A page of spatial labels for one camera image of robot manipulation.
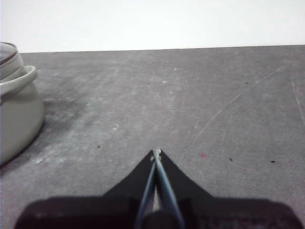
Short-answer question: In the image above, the sage green electric pot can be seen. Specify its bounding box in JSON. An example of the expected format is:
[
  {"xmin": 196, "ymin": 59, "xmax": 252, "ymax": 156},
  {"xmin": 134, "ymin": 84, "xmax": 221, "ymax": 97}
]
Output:
[{"xmin": 0, "ymin": 51, "xmax": 45, "ymax": 167}]

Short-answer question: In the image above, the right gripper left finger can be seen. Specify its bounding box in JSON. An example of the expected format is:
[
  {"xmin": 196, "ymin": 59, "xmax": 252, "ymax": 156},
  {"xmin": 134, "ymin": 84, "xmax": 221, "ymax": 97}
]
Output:
[{"xmin": 14, "ymin": 149, "xmax": 157, "ymax": 229}]

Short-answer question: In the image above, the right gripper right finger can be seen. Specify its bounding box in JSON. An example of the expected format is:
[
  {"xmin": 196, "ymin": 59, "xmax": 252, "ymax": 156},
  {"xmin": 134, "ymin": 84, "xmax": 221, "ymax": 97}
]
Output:
[{"xmin": 156, "ymin": 149, "xmax": 301, "ymax": 229}]

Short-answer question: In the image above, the glass lid with green knob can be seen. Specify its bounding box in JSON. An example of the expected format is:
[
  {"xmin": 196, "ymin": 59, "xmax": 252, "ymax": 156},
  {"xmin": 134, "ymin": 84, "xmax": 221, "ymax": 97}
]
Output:
[{"xmin": 0, "ymin": 42, "xmax": 20, "ymax": 70}]

